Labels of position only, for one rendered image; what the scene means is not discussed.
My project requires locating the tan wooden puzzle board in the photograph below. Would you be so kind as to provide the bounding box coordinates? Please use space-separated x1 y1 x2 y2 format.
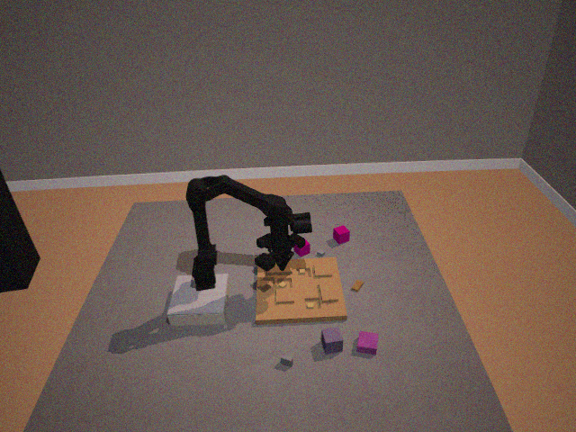
256 257 347 325

